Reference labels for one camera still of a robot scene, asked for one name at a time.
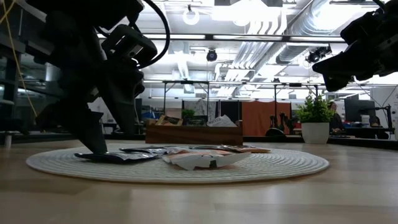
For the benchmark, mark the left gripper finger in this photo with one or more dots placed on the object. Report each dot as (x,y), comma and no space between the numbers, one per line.
(84,124)
(127,93)

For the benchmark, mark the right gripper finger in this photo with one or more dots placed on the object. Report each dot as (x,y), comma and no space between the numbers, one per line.
(342,68)

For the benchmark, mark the brown wooden three-compartment tray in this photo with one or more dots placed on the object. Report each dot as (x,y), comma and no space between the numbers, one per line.
(192,135)

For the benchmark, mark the white round woven placemat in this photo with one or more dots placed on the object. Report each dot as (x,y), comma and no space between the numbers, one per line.
(248,168)

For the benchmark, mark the black ceiling spotlight cluster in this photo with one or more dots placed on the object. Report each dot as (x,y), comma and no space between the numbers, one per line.
(317,54)

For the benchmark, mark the black monitor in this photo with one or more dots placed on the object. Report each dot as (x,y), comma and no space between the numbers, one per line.
(357,110)

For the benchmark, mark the person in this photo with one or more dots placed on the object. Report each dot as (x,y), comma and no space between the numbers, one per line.
(336,123)

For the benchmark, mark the white jar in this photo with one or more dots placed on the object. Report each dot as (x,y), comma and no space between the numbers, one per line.
(365,121)

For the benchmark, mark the small background green plant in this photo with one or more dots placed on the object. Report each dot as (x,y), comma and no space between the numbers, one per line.
(187,112)

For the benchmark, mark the green plant in white pot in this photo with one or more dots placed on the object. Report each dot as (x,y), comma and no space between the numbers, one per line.
(315,132)

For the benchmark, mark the black beam with light strips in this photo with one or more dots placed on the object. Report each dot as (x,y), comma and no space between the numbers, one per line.
(248,38)

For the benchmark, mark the round white ceiling lamp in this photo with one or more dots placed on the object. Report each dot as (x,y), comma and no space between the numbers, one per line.
(190,17)

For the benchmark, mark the dark background screen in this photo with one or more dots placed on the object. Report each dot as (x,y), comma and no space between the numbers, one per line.
(230,107)

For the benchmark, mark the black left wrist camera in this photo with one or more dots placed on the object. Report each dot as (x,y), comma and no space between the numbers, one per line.
(124,37)

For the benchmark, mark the black background rig frame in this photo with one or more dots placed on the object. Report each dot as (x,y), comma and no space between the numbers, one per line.
(186,82)

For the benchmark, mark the black hanging dome camera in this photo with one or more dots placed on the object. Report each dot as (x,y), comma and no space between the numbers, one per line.
(211,56)

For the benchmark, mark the black aluminium table frame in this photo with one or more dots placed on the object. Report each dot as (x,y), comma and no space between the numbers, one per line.
(280,139)

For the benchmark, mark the orange partition wall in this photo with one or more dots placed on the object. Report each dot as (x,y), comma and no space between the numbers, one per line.
(258,115)

